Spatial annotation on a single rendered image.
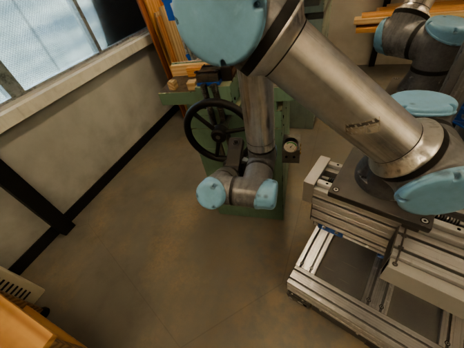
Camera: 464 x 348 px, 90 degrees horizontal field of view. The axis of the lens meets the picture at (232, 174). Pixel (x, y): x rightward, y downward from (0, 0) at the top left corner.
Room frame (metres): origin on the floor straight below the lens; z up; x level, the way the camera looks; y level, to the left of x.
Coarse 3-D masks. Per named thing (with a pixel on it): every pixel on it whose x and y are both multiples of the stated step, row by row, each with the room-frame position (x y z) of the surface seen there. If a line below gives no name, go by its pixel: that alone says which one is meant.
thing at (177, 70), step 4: (176, 64) 1.21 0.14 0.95; (180, 64) 1.19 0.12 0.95; (184, 64) 1.18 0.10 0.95; (188, 64) 1.17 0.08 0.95; (192, 64) 1.16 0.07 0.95; (196, 64) 1.15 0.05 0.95; (200, 64) 1.14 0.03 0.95; (208, 64) 1.13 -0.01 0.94; (172, 68) 1.20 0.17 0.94; (176, 68) 1.19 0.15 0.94; (180, 68) 1.18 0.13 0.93; (184, 68) 1.18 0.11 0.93; (172, 72) 1.20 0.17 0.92; (176, 72) 1.20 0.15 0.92; (180, 72) 1.19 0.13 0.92; (184, 72) 1.18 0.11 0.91
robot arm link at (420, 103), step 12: (396, 96) 0.39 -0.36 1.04; (408, 96) 0.39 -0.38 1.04; (420, 96) 0.38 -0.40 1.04; (432, 96) 0.37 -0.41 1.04; (444, 96) 0.36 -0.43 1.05; (408, 108) 0.34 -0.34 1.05; (420, 108) 0.33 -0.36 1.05; (432, 108) 0.32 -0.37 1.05; (444, 108) 0.31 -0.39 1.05; (456, 108) 0.32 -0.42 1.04; (444, 120) 0.30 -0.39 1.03
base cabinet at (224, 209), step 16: (288, 112) 1.22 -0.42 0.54; (192, 128) 1.00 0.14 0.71; (208, 128) 0.97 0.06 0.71; (288, 128) 1.23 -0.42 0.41; (208, 144) 0.98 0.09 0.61; (224, 144) 0.94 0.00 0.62; (208, 160) 0.98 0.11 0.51; (208, 176) 1.00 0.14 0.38; (224, 208) 0.98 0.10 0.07; (240, 208) 0.94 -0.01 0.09
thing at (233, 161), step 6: (234, 138) 0.61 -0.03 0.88; (240, 138) 0.60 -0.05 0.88; (234, 144) 0.59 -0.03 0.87; (240, 144) 0.58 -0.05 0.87; (228, 150) 0.58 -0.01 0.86; (234, 150) 0.57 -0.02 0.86; (240, 150) 0.57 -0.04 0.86; (228, 156) 0.56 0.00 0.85; (234, 156) 0.56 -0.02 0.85; (240, 156) 0.55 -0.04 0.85; (228, 162) 0.55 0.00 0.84; (234, 162) 0.54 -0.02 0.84; (240, 162) 0.54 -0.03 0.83
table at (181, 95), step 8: (184, 80) 1.12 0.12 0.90; (168, 88) 1.07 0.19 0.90; (184, 88) 1.03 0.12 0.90; (280, 88) 0.84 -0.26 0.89; (160, 96) 1.04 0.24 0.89; (168, 96) 1.02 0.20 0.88; (176, 96) 1.01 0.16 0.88; (184, 96) 0.99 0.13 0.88; (192, 96) 0.98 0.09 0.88; (280, 96) 0.84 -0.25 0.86; (288, 96) 0.83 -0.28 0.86; (168, 104) 1.03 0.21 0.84; (176, 104) 1.01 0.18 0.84; (184, 104) 1.00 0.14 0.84; (240, 104) 0.84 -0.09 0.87; (200, 112) 0.87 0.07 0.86; (216, 112) 0.84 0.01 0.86; (224, 112) 0.83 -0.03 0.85; (232, 112) 0.82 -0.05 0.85
